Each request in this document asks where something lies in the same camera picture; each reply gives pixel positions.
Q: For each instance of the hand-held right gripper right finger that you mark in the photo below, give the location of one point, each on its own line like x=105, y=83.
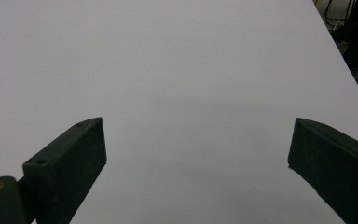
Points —
x=332, y=165

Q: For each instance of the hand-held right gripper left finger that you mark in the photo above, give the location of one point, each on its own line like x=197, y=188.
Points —
x=65, y=168

